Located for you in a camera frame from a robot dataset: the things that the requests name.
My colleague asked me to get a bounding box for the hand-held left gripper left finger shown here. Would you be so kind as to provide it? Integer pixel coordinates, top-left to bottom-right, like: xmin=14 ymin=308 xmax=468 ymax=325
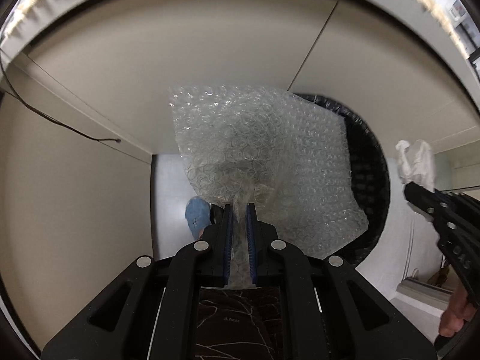
xmin=40 ymin=202 xmax=235 ymax=360

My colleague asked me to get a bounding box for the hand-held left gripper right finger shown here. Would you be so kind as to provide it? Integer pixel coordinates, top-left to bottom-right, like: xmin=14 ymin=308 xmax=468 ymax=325
xmin=245 ymin=202 xmax=437 ymax=360

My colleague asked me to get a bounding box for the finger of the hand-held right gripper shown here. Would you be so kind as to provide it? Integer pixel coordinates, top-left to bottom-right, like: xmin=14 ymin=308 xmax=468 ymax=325
xmin=436 ymin=191 xmax=480 ymax=223
xmin=403 ymin=181 xmax=459 ymax=236

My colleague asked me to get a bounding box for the white tissue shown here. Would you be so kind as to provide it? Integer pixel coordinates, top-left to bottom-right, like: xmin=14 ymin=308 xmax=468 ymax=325
xmin=394 ymin=139 xmax=436 ymax=192

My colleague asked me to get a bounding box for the black trash bin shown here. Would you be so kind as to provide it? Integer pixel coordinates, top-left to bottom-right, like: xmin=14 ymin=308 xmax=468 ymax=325
xmin=292 ymin=93 xmax=391 ymax=269

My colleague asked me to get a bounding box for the clear bubble wrap sheet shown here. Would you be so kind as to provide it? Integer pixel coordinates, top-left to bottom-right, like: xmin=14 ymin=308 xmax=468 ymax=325
xmin=168 ymin=84 xmax=370 ymax=289

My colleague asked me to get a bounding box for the person's right hand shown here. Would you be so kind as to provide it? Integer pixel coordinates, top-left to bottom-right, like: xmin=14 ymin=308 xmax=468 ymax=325
xmin=438 ymin=289 xmax=479 ymax=339

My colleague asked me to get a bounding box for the blue shoe cover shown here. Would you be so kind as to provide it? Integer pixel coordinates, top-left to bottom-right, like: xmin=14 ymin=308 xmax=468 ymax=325
xmin=185 ymin=196 xmax=211 ymax=239

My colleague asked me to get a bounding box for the beige counter cabinet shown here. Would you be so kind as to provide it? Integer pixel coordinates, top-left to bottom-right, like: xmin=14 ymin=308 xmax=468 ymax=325
xmin=0 ymin=0 xmax=469 ymax=349

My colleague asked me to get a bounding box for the black cable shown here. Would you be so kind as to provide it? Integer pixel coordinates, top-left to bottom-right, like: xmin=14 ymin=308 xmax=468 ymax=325
xmin=0 ymin=54 xmax=121 ymax=144

